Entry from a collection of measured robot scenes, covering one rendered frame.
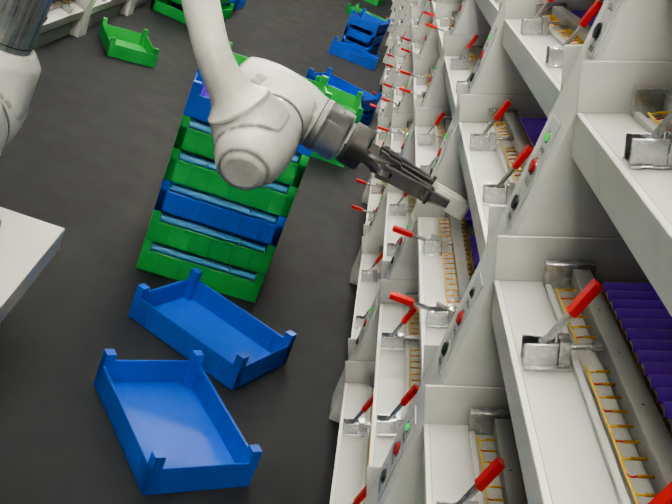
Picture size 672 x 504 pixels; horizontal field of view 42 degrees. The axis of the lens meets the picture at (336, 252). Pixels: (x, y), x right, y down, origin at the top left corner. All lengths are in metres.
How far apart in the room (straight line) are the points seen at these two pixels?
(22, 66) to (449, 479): 1.05
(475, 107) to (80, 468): 0.91
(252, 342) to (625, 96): 1.28
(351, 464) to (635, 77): 0.92
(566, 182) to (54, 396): 1.07
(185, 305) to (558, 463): 1.49
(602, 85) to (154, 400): 1.11
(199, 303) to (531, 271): 1.25
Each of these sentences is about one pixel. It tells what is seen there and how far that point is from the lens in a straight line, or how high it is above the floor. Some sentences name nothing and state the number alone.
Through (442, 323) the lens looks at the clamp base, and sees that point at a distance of 1.25.
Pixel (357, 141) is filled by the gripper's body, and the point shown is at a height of 0.62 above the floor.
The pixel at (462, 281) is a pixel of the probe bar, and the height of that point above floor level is 0.53.
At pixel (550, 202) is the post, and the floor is 0.78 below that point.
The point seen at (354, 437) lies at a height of 0.11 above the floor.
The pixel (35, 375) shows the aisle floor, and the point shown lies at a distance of 1.73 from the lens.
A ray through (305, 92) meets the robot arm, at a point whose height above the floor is 0.66.
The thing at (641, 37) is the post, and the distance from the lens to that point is 0.91.
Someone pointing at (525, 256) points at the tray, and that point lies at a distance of 0.95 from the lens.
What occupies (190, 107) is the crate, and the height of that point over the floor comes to 0.42.
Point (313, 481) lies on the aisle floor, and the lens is 1.69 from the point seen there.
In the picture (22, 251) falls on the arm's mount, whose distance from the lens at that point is 1.60.
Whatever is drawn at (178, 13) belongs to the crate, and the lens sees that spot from 4.88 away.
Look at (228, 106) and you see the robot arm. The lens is 1.32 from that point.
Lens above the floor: 1.00
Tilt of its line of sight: 22 degrees down
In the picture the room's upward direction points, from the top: 22 degrees clockwise
